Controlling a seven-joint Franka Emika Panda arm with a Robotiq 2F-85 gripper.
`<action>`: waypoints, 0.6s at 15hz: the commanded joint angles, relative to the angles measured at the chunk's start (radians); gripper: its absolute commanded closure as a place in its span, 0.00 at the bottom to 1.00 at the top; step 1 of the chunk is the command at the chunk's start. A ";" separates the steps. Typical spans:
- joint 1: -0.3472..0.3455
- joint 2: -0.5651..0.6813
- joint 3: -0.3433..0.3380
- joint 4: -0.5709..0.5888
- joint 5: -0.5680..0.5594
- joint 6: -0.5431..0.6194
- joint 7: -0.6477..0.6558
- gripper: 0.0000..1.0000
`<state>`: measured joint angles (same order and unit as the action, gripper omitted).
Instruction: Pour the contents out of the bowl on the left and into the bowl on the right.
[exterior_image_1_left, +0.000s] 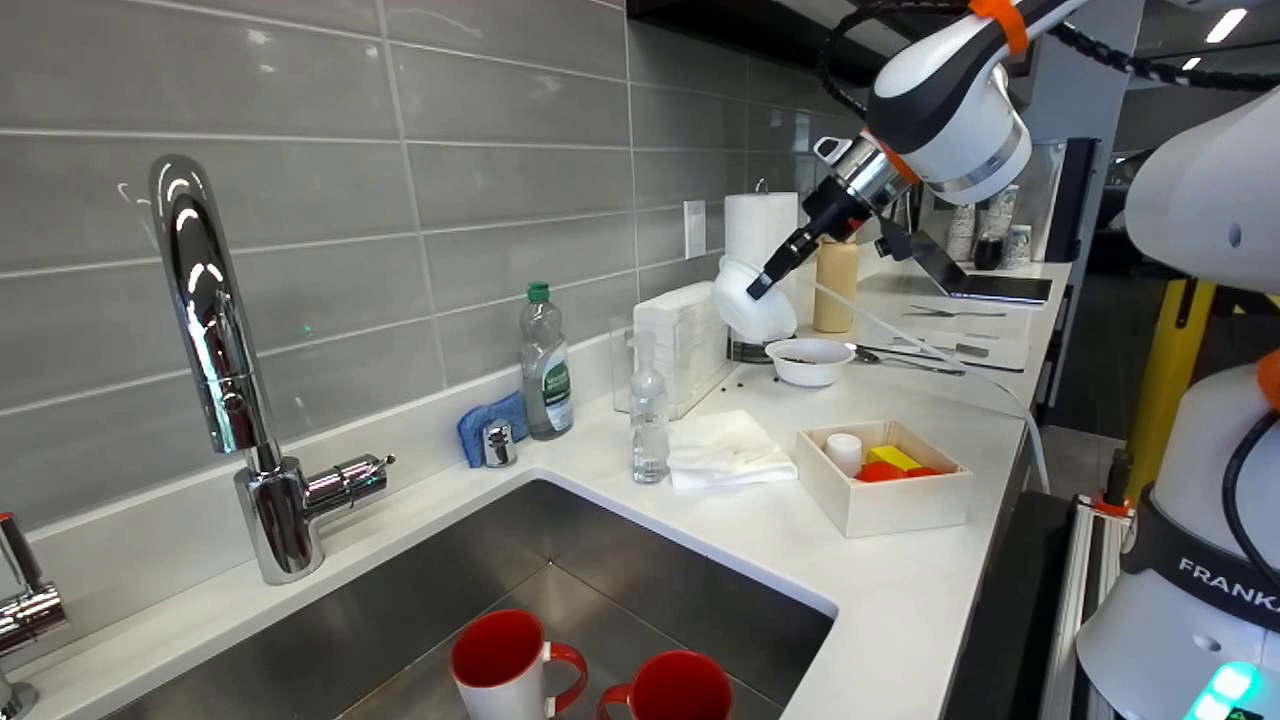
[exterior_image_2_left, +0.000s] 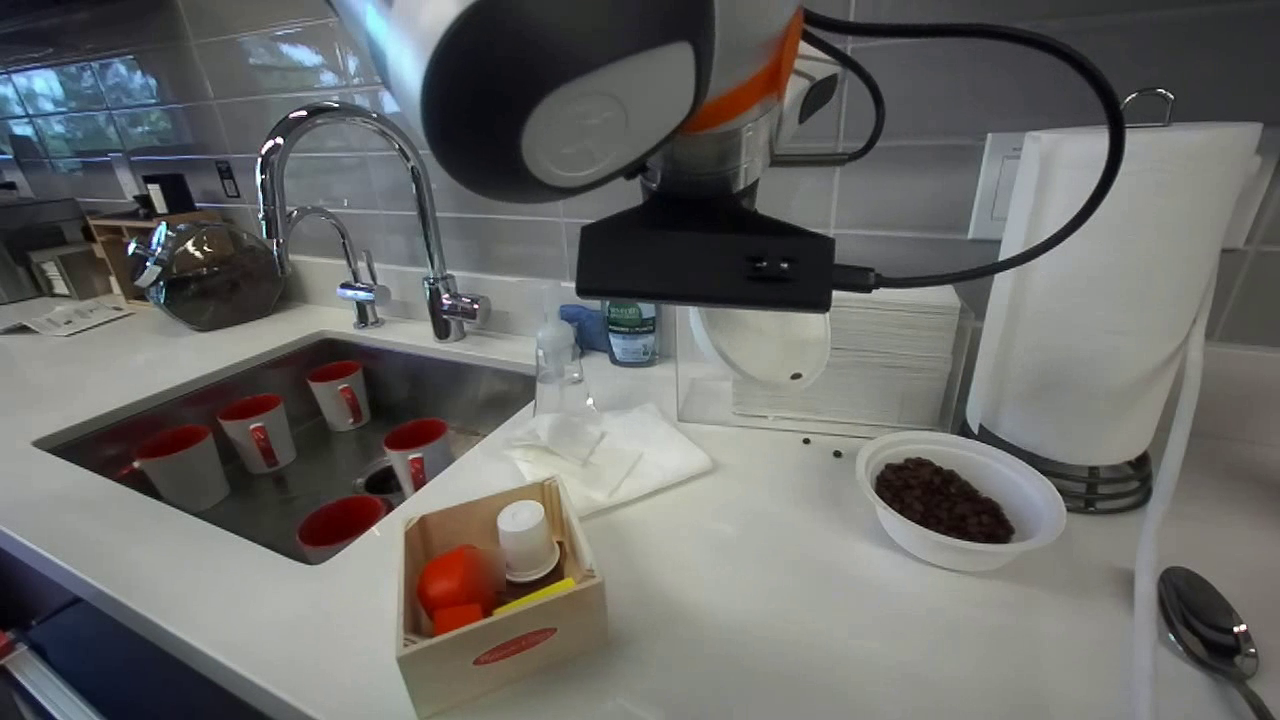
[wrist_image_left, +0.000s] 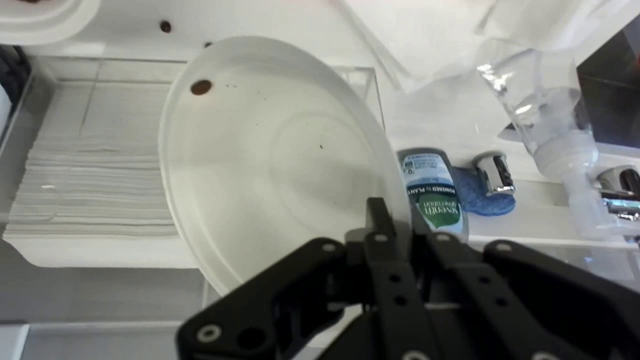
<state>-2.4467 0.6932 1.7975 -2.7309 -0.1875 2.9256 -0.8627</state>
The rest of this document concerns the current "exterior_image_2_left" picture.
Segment brown coffee beans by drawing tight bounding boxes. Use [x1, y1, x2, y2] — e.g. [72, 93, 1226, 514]
[794, 426, 1019, 546]

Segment green capped dish soap bottle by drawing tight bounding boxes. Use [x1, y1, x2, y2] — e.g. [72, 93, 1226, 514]
[601, 295, 663, 370]

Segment clear plastic water bottle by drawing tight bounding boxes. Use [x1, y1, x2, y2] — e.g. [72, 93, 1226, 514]
[528, 306, 602, 459]

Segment white cloth napkin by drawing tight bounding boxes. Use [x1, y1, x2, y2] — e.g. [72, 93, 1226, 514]
[501, 395, 720, 523]

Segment stainless steel sink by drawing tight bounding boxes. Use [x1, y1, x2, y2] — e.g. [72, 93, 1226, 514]
[27, 328, 539, 567]

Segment white capped toy jar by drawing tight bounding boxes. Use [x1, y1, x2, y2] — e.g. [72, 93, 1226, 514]
[493, 496, 563, 586]

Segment red and white mug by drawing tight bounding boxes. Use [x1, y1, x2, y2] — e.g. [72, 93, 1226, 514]
[293, 489, 396, 565]
[127, 421, 236, 514]
[211, 388, 301, 480]
[301, 350, 376, 434]
[379, 411, 460, 498]

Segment tall chrome faucet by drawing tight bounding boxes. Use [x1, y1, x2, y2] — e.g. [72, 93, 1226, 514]
[249, 100, 494, 344]

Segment yellow toy food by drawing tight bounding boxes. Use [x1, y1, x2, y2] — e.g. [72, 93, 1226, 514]
[489, 570, 585, 619]

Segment clear acrylic napkin holder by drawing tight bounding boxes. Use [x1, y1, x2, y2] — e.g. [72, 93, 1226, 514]
[669, 284, 966, 444]

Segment black sink drain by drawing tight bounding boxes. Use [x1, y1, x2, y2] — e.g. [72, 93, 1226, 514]
[354, 459, 405, 510]

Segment orange toy food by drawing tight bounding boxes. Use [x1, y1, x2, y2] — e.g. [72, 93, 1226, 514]
[413, 538, 501, 638]

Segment small chrome tap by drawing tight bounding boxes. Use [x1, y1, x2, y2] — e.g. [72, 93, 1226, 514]
[283, 200, 396, 331]

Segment wooden toy box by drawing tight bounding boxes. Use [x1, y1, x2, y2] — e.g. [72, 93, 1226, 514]
[393, 473, 612, 720]

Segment white paper towel roll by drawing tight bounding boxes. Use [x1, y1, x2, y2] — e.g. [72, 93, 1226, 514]
[962, 118, 1267, 473]

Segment dark blue cabinet front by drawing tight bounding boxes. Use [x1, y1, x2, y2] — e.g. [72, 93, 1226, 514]
[0, 538, 276, 720]

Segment metal spoon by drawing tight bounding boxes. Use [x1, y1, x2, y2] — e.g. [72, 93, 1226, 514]
[1152, 565, 1280, 720]

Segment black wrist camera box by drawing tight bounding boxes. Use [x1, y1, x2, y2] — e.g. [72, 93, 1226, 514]
[570, 194, 845, 318]

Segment black camera cable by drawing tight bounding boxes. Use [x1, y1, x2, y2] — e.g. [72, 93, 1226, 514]
[779, 6, 1133, 295]

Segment black wire towel holder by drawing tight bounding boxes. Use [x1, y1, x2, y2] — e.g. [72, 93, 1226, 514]
[962, 83, 1179, 520]

